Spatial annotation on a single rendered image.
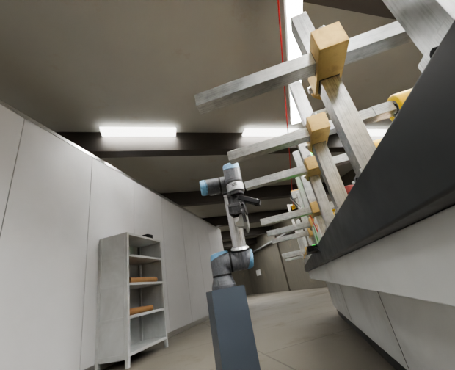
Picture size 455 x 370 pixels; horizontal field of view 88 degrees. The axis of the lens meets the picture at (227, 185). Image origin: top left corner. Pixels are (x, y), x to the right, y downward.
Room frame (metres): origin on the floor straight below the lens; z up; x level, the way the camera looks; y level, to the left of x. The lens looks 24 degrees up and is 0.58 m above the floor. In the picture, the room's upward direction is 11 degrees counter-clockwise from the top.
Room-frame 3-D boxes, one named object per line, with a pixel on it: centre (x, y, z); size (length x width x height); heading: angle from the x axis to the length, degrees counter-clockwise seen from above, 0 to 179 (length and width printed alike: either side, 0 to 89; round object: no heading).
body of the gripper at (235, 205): (1.14, -0.03, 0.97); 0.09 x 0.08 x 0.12; 79
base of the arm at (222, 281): (1.98, 0.18, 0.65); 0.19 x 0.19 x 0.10
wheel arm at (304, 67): (0.33, -0.22, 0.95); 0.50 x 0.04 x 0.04; 79
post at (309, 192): (1.11, -0.39, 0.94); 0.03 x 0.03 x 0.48; 79
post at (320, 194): (0.86, -0.34, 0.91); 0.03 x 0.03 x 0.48; 79
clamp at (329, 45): (0.35, -0.23, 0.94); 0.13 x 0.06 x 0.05; 169
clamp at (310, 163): (0.84, -0.33, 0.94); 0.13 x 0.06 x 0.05; 169
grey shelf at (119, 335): (3.60, 1.61, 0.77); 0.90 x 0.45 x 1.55; 168
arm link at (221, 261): (1.98, 0.17, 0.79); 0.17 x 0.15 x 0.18; 93
